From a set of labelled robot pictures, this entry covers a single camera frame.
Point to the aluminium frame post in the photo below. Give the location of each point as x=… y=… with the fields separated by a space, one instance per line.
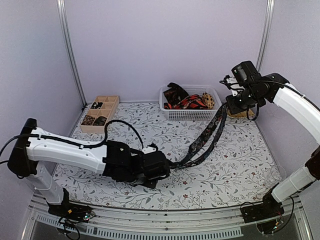
x=62 y=13
x=268 y=18

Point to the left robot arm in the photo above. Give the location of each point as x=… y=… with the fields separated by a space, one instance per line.
x=109 y=158

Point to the floral tablecloth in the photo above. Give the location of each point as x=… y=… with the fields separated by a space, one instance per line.
x=235 y=172

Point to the dark patterned tie in basket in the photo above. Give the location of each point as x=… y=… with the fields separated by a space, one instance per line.
x=175 y=93

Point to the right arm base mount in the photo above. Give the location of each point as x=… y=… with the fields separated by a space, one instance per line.
x=267 y=209

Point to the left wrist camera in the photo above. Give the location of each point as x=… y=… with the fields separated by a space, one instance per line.
x=150 y=148

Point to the wooden compartment box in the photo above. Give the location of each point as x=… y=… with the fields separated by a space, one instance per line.
x=108 y=110

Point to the right aluminium frame post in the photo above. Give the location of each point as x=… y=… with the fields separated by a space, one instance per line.
x=268 y=18

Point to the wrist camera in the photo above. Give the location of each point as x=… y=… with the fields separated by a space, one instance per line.
x=231 y=83
x=150 y=148

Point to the front aluminium rail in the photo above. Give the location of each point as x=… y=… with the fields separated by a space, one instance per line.
x=110 y=223

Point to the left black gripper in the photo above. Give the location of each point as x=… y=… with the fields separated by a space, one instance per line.
x=152 y=184

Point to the bamboo coaster mat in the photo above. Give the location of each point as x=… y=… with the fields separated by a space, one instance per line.
x=241 y=115

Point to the yellow spotted tie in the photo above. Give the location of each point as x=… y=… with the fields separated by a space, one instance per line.
x=208 y=100

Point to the left aluminium frame post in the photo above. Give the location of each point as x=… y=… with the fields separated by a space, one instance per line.
x=62 y=13

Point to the rolled brown patterned tie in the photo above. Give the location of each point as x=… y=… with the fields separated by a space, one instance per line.
x=88 y=120

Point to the red black tie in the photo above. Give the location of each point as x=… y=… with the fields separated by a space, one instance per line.
x=192 y=102

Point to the rolled dark tie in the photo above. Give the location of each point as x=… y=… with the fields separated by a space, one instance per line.
x=100 y=121

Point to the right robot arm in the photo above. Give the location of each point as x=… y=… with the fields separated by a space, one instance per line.
x=250 y=89

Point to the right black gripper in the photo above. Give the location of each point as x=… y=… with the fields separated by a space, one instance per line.
x=235 y=108

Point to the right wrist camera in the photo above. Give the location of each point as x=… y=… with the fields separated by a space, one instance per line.
x=231 y=83

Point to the rolled tie with white dots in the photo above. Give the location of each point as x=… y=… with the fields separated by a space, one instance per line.
x=97 y=105

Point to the dark floral tie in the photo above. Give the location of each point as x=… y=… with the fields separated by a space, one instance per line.
x=217 y=123

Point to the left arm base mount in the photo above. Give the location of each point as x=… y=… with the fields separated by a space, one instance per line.
x=72 y=210

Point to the white plastic basket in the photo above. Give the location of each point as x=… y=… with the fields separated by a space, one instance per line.
x=190 y=114

